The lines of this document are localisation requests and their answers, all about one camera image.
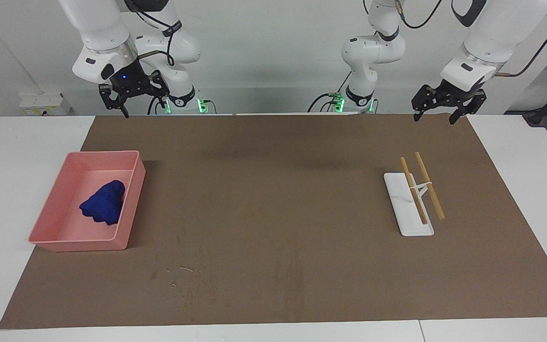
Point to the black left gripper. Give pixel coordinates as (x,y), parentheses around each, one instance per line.
(455,89)

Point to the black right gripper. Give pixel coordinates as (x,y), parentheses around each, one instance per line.
(130,80)

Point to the blue towel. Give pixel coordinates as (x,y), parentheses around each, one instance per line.
(105,203)

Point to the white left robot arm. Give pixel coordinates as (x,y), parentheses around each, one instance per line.
(496,28)

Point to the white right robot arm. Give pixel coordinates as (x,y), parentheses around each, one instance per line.
(102,28)

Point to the wooden rack rod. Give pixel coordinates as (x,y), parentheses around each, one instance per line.
(429,185)
(413,190)

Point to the pink plastic tray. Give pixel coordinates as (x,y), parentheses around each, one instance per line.
(64,223)

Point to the brown table mat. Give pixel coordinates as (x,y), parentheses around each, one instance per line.
(273,213)

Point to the white wall socket box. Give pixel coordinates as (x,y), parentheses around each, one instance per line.
(41,104)

